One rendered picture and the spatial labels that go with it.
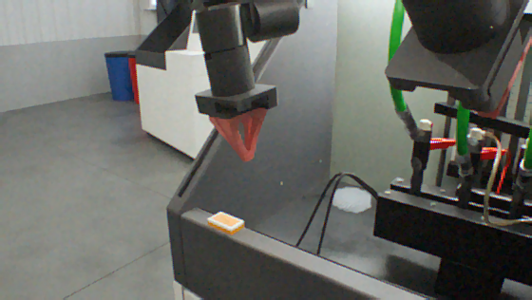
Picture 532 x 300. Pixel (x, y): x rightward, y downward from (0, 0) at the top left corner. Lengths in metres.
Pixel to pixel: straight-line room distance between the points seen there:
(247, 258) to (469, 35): 0.45
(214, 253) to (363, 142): 0.54
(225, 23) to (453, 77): 0.29
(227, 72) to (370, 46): 0.57
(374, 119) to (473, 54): 0.76
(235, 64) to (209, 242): 0.30
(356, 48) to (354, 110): 0.16
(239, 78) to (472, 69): 0.30
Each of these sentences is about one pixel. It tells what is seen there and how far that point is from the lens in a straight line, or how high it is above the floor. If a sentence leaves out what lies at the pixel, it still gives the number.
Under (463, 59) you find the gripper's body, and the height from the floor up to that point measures 1.24.
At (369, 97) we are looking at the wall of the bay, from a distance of 0.99.
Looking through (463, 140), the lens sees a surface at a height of 1.13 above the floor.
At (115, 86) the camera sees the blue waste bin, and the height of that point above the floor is 0.24.
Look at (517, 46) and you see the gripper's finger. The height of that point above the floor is 1.25.
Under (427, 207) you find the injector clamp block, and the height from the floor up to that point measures 0.98.
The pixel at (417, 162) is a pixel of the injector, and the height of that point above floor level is 1.05.
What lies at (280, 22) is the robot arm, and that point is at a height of 1.26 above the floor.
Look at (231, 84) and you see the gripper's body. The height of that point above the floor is 1.18.
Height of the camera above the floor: 1.26
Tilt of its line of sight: 19 degrees down
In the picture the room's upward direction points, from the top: straight up
